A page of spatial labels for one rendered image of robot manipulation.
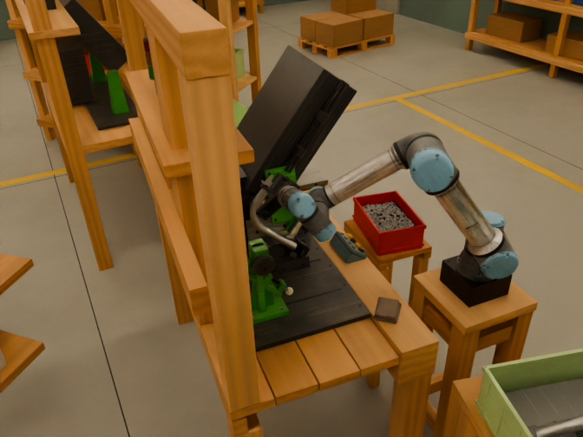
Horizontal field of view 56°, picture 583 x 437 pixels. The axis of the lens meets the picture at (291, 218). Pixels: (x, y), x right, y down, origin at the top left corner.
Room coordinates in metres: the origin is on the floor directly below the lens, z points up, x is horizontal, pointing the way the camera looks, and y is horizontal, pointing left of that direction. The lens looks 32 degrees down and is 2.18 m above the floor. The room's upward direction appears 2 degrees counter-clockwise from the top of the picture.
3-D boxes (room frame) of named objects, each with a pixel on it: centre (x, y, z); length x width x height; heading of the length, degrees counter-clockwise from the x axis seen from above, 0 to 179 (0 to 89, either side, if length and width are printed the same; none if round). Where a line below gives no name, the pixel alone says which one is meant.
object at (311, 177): (1.95, 0.06, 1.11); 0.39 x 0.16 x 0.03; 110
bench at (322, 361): (1.84, 0.12, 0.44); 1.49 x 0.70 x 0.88; 20
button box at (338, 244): (1.77, -0.22, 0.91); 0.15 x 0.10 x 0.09; 20
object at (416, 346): (1.94, -0.14, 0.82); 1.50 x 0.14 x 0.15; 20
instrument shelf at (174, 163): (1.75, 0.37, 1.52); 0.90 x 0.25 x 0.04; 20
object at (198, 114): (1.74, 0.41, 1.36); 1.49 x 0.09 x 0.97; 20
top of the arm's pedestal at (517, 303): (1.57, -0.67, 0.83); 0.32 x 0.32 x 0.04; 22
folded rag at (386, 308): (1.40, -0.32, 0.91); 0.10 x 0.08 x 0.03; 160
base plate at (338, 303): (1.84, 0.12, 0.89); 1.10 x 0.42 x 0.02; 20
